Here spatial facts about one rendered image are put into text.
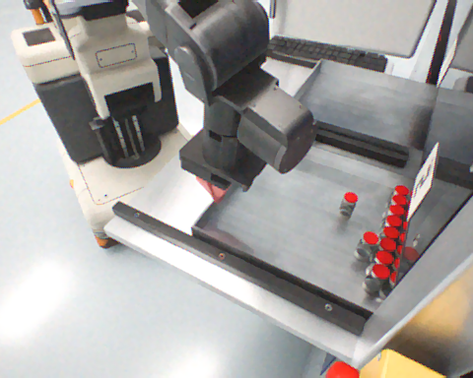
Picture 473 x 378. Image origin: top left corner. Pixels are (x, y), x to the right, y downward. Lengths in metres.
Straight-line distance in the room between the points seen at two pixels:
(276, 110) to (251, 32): 0.07
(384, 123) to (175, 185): 0.47
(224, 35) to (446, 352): 0.31
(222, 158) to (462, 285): 0.26
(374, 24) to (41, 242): 1.66
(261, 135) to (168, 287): 1.21
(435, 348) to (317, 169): 0.38
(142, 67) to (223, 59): 0.87
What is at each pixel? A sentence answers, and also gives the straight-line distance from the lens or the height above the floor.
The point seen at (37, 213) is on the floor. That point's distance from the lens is 1.93.
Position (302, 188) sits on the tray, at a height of 0.88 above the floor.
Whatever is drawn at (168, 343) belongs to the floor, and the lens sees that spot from 1.38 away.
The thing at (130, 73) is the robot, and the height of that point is 0.79.
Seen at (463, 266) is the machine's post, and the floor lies 1.13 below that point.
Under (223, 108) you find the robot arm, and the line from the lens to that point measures 0.33.
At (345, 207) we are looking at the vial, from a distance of 0.52.
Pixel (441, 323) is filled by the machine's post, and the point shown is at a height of 1.06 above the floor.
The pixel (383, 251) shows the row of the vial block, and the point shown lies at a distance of 0.47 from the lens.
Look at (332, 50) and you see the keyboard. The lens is 1.18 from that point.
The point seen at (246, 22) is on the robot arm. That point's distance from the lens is 0.30.
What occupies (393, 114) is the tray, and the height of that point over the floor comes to 0.88.
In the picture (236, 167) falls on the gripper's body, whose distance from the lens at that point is 0.40.
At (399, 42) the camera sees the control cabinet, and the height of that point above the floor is 0.85.
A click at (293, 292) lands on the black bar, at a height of 0.90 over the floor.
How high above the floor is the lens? 1.30
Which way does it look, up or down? 48 degrees down
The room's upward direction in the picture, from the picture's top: straight up
